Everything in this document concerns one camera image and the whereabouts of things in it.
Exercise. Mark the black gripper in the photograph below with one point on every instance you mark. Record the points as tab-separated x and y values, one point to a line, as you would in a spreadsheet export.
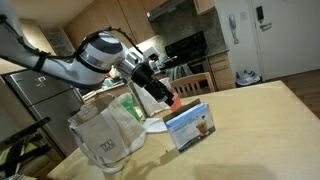
150	81

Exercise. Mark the blue drink mix box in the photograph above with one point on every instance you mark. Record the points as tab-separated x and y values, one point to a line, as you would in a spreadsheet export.
190	130

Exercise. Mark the green clear plastic packet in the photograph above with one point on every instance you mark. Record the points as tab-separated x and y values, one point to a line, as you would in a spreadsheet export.
128	105

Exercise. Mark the beige canvas tote bag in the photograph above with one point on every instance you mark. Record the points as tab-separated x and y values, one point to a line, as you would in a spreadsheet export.
100	133

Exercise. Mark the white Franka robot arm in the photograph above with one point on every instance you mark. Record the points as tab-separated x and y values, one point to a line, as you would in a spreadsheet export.
66	70

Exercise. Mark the spray bottle with pink liquid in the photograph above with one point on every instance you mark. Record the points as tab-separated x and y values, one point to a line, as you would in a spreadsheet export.
177	102

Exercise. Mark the striped dish towel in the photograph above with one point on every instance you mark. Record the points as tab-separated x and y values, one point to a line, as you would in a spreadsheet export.
180	71

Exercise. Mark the silver metal pole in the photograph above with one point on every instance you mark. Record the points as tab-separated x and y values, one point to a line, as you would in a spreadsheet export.
138	101

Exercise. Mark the white paper sheet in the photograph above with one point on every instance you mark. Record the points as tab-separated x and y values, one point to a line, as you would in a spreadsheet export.
156	126

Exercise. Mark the wooden chair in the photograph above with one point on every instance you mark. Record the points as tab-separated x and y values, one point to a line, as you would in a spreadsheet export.
193	80

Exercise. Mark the black kitchen stove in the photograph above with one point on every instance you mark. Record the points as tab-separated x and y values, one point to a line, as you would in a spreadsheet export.
186	46

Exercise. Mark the wooden base cabinet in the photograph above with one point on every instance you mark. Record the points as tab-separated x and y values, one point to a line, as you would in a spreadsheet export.
221	71

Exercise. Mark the white blue sneaker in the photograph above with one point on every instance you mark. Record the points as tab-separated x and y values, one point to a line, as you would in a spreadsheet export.
255	76
245	79

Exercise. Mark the steel range hood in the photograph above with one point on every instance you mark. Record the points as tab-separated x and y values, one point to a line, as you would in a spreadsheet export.
166	8

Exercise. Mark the open kitchen shelf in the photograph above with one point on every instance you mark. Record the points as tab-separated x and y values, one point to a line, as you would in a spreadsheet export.
60	43

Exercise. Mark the black door lock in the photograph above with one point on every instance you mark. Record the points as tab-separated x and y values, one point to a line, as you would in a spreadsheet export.
260	13

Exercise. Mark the stainless steel refrigerator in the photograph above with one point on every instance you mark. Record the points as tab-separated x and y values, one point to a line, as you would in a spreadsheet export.
36	100

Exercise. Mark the white door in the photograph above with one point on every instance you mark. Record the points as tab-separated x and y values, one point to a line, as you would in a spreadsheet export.
293	40

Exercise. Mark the black tripod stand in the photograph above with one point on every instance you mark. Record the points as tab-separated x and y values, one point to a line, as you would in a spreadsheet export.
25	130

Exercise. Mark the yellow green cloth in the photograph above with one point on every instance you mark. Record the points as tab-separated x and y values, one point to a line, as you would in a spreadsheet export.
5	156

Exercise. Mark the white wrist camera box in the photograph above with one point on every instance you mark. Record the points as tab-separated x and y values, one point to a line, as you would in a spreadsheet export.
150	53

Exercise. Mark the grey wall phone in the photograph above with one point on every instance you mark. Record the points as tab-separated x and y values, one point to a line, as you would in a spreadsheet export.
232	22

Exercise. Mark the light wooden wall cabinets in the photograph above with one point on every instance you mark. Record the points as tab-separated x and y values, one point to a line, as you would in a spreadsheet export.
110	16

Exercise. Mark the light wooden wall cabinet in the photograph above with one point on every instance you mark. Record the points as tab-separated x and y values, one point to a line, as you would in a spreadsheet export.
203	5

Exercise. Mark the white light switch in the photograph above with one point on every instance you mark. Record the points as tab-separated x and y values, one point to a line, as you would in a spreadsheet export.
243	15

